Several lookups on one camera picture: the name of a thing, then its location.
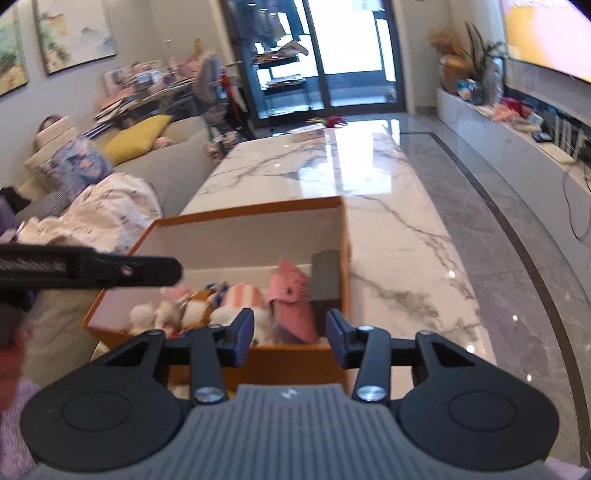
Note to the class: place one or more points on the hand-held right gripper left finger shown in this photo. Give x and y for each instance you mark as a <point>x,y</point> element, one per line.
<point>242,334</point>

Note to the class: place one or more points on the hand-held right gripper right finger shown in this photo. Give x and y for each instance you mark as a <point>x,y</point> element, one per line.
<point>337,337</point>

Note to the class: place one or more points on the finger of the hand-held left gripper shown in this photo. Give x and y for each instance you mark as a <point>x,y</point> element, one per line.
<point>134,270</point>

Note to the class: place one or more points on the black white plush toy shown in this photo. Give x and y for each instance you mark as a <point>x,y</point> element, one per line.
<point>221,318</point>

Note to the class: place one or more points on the pink striped plush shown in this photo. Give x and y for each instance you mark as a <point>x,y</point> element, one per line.
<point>242,295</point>

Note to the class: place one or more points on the white yellow crochet plush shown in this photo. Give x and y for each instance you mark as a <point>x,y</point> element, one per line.
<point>143,316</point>

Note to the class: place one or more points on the brown dog plush blue outfit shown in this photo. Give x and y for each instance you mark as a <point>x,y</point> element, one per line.
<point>198,307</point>

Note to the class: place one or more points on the orange cardboard box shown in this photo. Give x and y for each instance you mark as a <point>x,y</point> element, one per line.
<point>291,364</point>

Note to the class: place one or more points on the dark grey box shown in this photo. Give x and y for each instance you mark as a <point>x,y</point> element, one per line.
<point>325,277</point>

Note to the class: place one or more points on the pink pouch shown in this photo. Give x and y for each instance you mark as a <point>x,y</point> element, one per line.
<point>291,295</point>

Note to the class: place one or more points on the grey checked pillow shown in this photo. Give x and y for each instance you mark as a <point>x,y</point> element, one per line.
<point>44,205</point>

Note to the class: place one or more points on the white panda print blanket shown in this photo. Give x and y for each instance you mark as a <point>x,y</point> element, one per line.
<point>111,207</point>

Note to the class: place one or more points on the blue floral pillow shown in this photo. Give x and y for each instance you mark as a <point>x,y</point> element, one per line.
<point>81,164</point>

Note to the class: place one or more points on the beige sofa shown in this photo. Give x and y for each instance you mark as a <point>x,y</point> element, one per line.
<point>184,152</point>

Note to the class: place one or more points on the cream pillow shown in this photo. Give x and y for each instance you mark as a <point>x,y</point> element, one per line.
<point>51,138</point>

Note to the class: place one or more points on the small pink cushion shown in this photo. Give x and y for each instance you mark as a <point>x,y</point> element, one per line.
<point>163,142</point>

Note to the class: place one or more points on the yellow pillow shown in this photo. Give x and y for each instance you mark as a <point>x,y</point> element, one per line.
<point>136,138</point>

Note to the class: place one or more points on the cluttered desk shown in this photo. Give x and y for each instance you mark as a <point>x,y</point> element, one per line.
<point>138,87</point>

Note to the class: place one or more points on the grey office chair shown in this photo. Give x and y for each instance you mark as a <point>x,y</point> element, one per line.
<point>210,83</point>

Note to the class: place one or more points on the colourful feather toy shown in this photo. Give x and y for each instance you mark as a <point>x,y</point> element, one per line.
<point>325,121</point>

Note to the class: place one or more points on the black shelf rack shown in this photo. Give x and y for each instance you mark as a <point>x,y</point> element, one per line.
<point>281,78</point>

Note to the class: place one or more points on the white marble tv cabinet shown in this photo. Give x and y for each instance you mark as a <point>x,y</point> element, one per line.
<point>512,152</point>

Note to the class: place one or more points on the blue wrapped pot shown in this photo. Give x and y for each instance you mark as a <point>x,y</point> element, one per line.
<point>468,87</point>

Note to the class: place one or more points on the pink item on cabinet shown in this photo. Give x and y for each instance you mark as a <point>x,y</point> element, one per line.
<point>505,110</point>

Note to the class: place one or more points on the black framed glass door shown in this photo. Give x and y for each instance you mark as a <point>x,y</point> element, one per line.
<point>397,55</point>

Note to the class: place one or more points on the gold vase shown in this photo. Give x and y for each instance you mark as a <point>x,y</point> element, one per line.
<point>457,71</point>

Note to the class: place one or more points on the white router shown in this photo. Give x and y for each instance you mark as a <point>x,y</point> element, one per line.
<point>568,143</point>

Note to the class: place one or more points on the dried flower bunch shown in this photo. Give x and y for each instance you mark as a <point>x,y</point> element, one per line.
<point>443,41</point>

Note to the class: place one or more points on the green potted plant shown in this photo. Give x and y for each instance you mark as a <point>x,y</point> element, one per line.
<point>485,55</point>

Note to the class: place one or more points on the television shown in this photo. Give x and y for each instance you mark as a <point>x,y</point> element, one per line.
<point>549,32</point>

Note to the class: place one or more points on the framed wall painting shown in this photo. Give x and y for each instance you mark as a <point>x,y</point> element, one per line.
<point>11,55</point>
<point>76,34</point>

